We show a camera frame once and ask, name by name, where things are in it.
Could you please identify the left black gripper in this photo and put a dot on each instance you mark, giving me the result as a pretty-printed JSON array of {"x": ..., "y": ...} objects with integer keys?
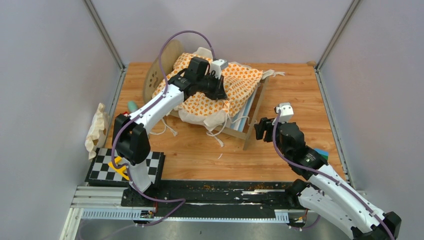
[{"x": 220, "y": 93}]

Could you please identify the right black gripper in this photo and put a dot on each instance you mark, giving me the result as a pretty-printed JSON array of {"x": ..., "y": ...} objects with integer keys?
[{"x": 266, "y": 125}]

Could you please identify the wooden pet bed frame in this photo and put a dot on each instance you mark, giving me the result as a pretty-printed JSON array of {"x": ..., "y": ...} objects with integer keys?
[{"x": 163, "y": 65}]

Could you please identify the yellow duck print blanket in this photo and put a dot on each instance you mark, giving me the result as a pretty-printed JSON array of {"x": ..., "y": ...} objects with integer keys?
[{"x": 240, "y": 81}]

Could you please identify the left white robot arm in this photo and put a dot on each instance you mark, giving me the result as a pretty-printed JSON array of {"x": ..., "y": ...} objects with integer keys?
[{"x": 131, "y": 132}]

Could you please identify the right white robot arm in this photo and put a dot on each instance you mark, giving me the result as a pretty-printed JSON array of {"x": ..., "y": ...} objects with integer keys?
[{"x": 324, "y": 179}]

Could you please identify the blue green small block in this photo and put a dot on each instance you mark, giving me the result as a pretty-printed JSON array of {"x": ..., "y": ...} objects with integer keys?
[{"x": 323, "y": 153}]

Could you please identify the blue striped mattress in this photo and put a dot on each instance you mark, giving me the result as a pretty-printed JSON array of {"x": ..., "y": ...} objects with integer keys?
[{"x": 239, "y": 121}]

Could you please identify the teal cylinder toy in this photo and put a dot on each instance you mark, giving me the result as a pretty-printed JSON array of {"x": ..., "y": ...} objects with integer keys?
[{"x": 132, "y": 106}]

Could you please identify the white duck pillow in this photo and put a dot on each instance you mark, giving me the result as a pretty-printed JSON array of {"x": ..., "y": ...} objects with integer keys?
[{"x": 97, "y": 133}]

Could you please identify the yellow plastic block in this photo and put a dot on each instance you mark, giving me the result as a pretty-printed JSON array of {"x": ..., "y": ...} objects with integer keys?
[{"x": 120, "y": 172}]

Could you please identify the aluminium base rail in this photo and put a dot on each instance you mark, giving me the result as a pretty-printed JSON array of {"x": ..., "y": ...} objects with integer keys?
[{"x": 223, "y": 201}]

